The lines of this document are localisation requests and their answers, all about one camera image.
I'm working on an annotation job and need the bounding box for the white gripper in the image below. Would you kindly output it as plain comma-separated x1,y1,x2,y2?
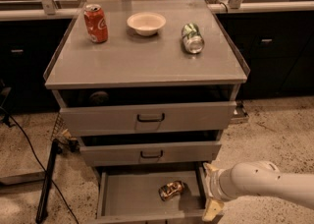
202,162,232,222

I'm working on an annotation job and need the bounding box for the orange can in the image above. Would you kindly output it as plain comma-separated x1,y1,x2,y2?
158,181,185,201

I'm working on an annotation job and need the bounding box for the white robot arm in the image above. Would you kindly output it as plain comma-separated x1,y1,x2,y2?
202,161,314,222

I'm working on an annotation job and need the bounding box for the grey middle drawer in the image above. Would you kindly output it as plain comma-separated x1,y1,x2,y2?
79,131,221,167

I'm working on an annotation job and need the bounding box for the grey drawer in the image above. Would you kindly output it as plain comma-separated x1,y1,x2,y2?
86,162,223,224
79,131,221,167
52,84,240,137

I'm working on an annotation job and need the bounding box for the grey top drawer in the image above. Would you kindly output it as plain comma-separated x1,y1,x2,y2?
52,84,240,137

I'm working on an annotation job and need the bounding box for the grey bottom drawer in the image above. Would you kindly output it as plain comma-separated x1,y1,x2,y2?
86,162,223,224

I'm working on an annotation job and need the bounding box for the grey drawer cabinet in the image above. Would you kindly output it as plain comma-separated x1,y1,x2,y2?
42,0,251,224

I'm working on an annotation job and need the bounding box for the round dark object in drawer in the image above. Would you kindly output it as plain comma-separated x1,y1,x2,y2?
88,90,109,106

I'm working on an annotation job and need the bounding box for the green soda can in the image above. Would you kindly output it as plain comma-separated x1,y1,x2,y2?
182,23,204,54

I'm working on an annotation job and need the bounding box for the red soda can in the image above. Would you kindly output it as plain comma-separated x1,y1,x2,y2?
83,4,108,43

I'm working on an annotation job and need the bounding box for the black metal bar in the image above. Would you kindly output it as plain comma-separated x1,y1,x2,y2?
35,140,58,224

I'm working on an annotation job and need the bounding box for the white bowl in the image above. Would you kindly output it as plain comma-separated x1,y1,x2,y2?
127,12,166,36

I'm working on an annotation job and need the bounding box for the small wire cart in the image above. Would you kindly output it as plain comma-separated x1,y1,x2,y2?
50,114,79,152

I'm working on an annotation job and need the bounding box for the black floor cable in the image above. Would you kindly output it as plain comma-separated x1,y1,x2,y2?
0,106,79,224

